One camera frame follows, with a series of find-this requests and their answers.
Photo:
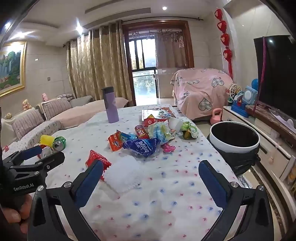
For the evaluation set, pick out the pink heart-print blanket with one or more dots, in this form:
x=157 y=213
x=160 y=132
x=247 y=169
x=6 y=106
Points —
x=201 y=92

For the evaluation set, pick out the red snack tube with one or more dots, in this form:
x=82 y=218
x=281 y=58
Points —
x=141 y=131

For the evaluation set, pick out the small cream teddy bear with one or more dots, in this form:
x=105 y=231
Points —
x=8 y=115

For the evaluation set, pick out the purple thermos bottle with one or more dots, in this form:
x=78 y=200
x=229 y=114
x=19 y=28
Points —
x=110 y=104

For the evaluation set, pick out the fabric-covered sofa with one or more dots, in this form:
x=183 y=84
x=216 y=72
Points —
x=76 y=113

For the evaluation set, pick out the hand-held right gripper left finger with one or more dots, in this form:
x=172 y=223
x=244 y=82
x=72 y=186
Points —
x=90 y=182

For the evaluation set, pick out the brown sheer curtain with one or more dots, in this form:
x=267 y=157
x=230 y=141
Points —
x=170 y=49

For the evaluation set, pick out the pink teddy bear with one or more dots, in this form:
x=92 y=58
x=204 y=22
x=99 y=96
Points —
x=45 y=96

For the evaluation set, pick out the green drink can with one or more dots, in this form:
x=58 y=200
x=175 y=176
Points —
x=59 y=141

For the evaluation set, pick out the red snack packet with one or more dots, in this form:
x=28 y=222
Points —
x=96 y=158

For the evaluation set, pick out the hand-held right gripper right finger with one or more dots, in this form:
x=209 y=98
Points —
x=212 y=183

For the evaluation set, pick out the striped sofa cushion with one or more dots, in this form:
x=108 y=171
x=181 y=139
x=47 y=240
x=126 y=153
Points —
x=27 y=122
x=55 y=107

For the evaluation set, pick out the ferris wheel toy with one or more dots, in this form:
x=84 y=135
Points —
x=233 y=90

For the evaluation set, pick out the white crumpled tissue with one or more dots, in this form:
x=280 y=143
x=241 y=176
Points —
x=122 y=175

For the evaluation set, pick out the beige teddy bear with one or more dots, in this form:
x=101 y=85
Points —
x=27 y=104

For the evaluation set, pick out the white sponge block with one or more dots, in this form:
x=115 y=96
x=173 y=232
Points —
x=175 y=123

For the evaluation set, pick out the pink plastic toy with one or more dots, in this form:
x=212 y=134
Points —
x=167 y=147

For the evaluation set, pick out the orange snack packet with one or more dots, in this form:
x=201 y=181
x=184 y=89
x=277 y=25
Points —
x=115 y=141

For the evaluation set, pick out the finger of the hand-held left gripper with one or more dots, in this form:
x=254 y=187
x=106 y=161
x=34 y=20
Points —
x=30 y=154
x=52 y=160

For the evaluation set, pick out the blue snack wrapper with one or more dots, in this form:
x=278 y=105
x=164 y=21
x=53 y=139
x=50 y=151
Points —
x=141 y=146

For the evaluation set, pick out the red hanging decoration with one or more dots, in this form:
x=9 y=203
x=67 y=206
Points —
x=224 y=39

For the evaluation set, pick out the black television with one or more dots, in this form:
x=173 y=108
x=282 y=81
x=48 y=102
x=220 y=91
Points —
x=277 y=74

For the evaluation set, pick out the beige patterned curtain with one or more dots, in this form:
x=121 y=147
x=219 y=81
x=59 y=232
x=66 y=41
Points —
x=97 y=62

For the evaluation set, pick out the gold-framed landscape painting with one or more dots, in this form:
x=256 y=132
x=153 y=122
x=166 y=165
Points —
x=10 y=67

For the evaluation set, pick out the white TV cabinet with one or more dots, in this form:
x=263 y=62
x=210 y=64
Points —
x=266 y=143

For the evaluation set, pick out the blue toy machine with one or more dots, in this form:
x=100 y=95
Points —
x=244 y=102

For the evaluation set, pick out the red children's book stack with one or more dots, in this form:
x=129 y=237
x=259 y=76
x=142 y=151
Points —
x=161 y=112

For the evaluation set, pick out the silver drink can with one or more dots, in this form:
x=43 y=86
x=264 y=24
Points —
x=46 y=151

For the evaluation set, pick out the green snack wrapper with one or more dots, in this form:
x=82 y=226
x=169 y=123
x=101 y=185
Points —
x=188 y=130

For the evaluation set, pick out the balcony glass door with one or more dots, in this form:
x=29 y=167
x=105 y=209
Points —
x=143 y=69

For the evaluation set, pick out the white-rimmed trash bin black bag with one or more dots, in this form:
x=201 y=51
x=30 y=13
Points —
x=231 y=148

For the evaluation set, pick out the person's left hand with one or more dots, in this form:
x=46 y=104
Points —
x=24 y=208

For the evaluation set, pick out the crumpled pale plastic wrapper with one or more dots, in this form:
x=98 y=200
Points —
x=159 y=132

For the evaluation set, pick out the pink kettlebell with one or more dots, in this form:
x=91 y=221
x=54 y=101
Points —
x=216 y=117

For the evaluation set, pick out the white red milk carton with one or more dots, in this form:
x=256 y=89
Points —
x=150 y=122

